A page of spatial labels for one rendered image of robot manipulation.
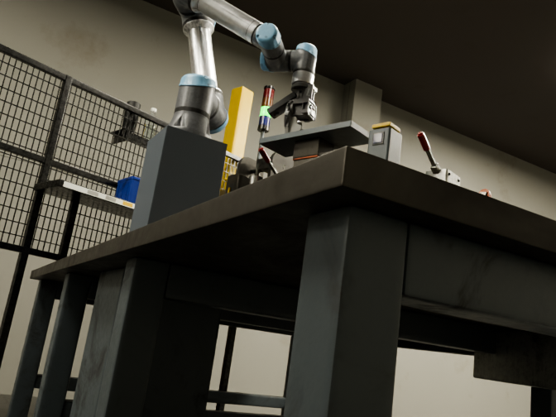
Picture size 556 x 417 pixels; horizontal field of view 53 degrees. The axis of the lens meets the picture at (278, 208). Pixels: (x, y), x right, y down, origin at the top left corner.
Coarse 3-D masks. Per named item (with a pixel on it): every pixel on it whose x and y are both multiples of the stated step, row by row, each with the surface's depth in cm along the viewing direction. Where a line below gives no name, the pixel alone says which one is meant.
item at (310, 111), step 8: (296, 88) 188; (304, 88) 188; (312, 88) 186; (304, 96) 186; (312, 96) 187; (288, 104) 186; (296, 104) 186; (304, 104) 184; (312, 104) 184; (296, 112) 185; (304, 112) 182; (312, 112) 185; (304, 120) 188; (312, 120) 187
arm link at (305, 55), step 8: (296, 48) 192; (304, 48) 189; (312, 48) 190; (296, 56) 189; (304, 56) 188; (312, 56) 189; (296, 64) 189; (304, 64) 188; (312, 64) 189; (312, 72) 188
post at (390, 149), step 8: (384, 128) 155; (392, 128) 154; (384, 136) 154; (392, 136) 154; (400, 136) 158; (368, 144) 157; (376, 144) 155; (384, 144) 153; (392, 144) 154; (400, 144) 157; (368, 152) 156; (376, 152) 154; (384, 152) 152; (392, 152) 154; (392, 160) 153
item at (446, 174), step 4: (428, 172) 160; (432, 172) 159; (440, 172) 157; (444, 172) 156; (448, 172) 157; (452, 172) 158; (436, 176) 158; (440, 176) 157; (444, 176) 156; (448, 176) 157; (452, 176) 158; (456, 176) 160; (448, 180) 156; (452, 180) 158; (456, 180) 160; (456, 184) 160
